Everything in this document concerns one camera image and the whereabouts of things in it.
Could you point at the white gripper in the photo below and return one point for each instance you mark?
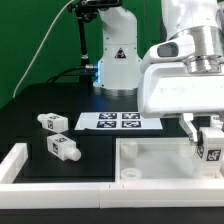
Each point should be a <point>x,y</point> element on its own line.
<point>168,90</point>

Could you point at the white square tabletop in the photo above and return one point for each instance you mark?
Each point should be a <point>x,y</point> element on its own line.
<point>163,158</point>

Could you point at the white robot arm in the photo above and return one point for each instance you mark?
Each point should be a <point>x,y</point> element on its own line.
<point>194,35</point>

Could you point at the white U-shaped fence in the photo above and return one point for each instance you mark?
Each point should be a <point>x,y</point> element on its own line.
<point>133,194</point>

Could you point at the white marker sheet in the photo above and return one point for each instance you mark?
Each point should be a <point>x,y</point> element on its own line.
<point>116,121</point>

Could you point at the black camera stand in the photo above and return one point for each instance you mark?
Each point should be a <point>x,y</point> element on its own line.
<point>86,11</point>

